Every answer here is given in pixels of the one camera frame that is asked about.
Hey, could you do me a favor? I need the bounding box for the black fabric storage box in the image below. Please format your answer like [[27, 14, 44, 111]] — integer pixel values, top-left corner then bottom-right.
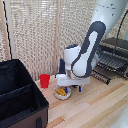
[[0, 59, 50, 128]]

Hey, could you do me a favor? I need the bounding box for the thin black pole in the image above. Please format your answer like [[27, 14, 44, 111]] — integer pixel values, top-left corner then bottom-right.
[[2, 0, 14, 60]]

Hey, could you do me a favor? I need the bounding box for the bamboo folding screen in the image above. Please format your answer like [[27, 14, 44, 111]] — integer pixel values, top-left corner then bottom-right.
[[0, 0, 128, 82]]

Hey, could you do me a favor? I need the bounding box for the white oval bowl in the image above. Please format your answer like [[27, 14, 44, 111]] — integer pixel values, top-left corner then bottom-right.
[[53, 85, 72, 101]]

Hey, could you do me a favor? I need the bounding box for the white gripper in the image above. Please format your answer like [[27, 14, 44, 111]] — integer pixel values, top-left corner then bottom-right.
[[55, 73, 91, 95]]

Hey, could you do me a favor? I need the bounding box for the red plastic cup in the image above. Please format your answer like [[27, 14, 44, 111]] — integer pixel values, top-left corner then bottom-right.
[[39, 73, 51, 89]]

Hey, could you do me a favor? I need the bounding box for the long yellow food piece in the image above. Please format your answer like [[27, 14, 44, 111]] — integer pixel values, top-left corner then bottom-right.
[[55, 88, 62, 96], [59, 88, 67, 97]]

